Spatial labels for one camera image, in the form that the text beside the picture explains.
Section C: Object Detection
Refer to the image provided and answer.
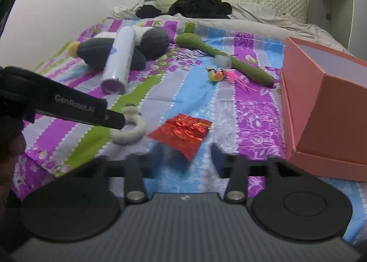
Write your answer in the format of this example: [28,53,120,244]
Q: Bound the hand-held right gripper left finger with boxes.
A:
[50,144,170,204]

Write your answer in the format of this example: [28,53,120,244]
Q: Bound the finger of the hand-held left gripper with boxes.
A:
[105,107,127,131]

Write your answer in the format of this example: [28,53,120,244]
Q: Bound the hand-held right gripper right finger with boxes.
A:
[211,143,320,203]

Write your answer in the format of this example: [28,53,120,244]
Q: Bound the white fuzzy ring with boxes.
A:
[110,106,147,145]

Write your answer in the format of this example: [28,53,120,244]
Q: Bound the red foil bag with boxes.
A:
[147,113,213,162]

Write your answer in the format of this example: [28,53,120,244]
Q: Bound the orange cardboard box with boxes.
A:
[279,36,367,182]

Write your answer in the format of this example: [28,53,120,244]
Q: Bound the striped floral bedsheet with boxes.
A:
[14,17,367,240]

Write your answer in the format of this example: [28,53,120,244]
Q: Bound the white spray can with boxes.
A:
[100,26,137,95]

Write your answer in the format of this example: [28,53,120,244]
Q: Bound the colourful bird toy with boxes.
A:
[206,67,253,92]

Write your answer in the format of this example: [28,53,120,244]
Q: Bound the grey white penguin plush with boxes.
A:
[70,25,170,71]

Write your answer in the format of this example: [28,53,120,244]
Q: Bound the long green plush toy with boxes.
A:
[175,33,275,88]

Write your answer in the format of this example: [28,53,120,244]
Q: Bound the white crumpled cloth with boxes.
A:
[113,0,144,19]

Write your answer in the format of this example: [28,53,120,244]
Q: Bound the black clothes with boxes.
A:
[136,0,232,19]

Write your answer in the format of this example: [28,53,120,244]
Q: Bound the grey duvet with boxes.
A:
[161,3,353,50]

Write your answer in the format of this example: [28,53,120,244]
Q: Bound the grey wardrobe cabinet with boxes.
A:
[308,0,367,56]

